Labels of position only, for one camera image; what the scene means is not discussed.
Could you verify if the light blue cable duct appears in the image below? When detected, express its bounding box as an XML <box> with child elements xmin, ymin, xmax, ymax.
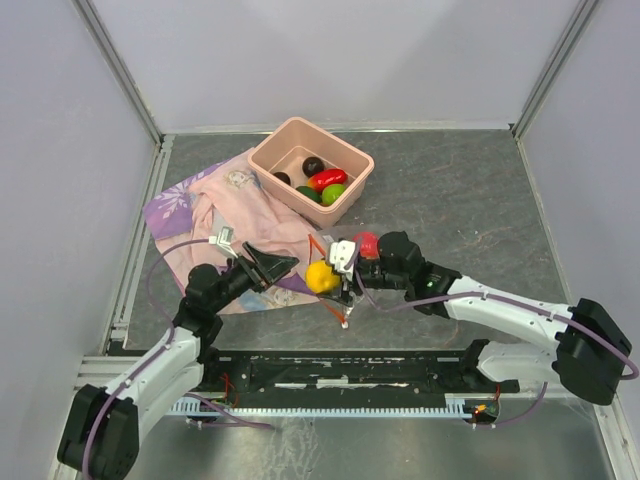
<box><xmin>167</xmin><ymin>387</ymin><xmax>496</xmax><ymax>418</ymax></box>

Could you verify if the dark brown fake fruit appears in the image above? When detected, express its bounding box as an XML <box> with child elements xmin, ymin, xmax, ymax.
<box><xmin>273</xmin><ymin>172</ymin><xmax>292</xmax><ymax>186</ymax></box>

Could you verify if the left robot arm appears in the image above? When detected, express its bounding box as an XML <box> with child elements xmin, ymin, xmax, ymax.
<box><xmin>57</xmin><ymin>243</ymin><xmax>299</xmax><ymax>479</ymax></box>

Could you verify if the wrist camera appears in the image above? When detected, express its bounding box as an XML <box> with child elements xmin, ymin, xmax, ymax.
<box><xmin>208</xmin><ymin>226</ymin><xmax>238</xmax><ymax>259</ymax></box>
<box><xmin>327</xmin><ymin>240</ymin><xmax>360</xmax><ymax>281</ymax></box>

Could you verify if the pink purple printed cloth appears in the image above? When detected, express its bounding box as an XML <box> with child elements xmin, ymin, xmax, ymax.
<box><xmin>143</xmin><ymin>153</ymin><xmax>317</xmax><ymax>314</ymax></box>

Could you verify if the red fake tomato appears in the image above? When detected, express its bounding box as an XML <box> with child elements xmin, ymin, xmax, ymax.
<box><xmin>353</xmin><ymin>231</ymin><xmax>379</xmax><ymax>259</ymax></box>

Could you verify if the clear zip top bag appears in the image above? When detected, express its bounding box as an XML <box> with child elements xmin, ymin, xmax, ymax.
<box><xmin>305</xmin><ymin>226</ymin><xmax>410</xmax><ymax>329</ymax></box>

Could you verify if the red fake pepper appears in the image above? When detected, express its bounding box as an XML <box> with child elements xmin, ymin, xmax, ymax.
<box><xmin>307</xmin><ymin>168</ymin><xmax>348</xmax><ymax>193</ymax></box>

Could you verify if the yellow fake pear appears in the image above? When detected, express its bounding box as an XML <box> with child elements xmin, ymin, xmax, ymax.
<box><xmin>305</xmin><ymin>260</ymin><xmax>341</xmax><ymax>294</ymax></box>

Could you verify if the green fake apple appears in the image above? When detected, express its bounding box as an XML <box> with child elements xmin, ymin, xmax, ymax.
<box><xmin>321</xmin><ymin>183</ymin><xmax>346</xmax><ymax>207</ymax></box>

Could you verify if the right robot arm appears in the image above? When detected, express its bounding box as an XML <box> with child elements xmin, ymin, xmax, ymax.
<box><xmin>326</xmin><ymin>231</ymin><xmax>639</xmax><ymax>406</ymax></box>

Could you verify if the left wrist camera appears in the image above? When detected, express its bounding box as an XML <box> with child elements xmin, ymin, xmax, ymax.
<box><xmin>208</xmin><ymin>226</ymin><xmax>238</xmax><ymax>259</ymax></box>

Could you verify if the pink plastic tub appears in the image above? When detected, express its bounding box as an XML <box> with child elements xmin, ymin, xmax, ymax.
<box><xmin>248</xmin><ymin>117</ymin><xmax>374</xmax><ymax>227</ymax></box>

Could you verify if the dark green fake vegetable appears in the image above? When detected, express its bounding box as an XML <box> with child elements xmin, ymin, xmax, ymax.
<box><xmin>296</xmin><ymin>186</ymin><xmax>322</xmax><ymax>204</ymax></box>

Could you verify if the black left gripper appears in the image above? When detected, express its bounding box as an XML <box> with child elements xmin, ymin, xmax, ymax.
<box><xmin>210</xmin><ymin>241</ymin><xmax>298</xmax><ymax>313</ymax></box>

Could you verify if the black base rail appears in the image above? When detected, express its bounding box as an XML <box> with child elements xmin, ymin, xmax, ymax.
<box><xmin>195</xmin><ymin>341</ymin><xmax>520</xmax><ymax>395</ymax></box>

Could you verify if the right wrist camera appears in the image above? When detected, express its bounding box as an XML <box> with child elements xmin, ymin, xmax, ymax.
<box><xmin>327</xmin><ymin>240</ymin><xmax>360</xmax><ymax>281</ymax></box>

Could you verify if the dark purple fake eggplant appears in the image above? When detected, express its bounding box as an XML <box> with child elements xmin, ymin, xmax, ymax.
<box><xmin>302</xmin><ymin>156</ymin><xmax>325</xmax><ymax>178</ymax></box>

